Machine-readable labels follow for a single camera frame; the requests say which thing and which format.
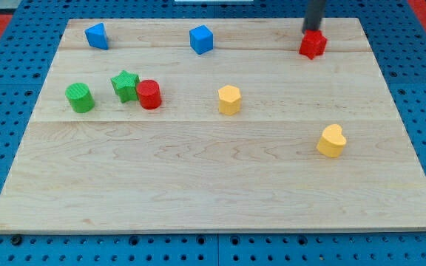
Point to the light wooden board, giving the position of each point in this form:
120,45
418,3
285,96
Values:
186,168

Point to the blue triangular prism block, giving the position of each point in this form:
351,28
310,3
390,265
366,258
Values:
97,37

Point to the blue cube block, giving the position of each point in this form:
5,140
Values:
201,39

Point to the red cylinder block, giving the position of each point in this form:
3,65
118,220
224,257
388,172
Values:
149,94

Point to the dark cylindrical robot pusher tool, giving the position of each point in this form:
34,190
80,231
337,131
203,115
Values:
313,15

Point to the yellow heart block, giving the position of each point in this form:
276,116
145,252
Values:
331,142

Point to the yellow hexagon block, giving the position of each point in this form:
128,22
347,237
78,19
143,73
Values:
229,100

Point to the red star block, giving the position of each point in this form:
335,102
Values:
313,44

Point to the green cylinder block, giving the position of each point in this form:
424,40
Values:
79,97

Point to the green star block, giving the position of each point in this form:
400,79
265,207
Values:
124,85

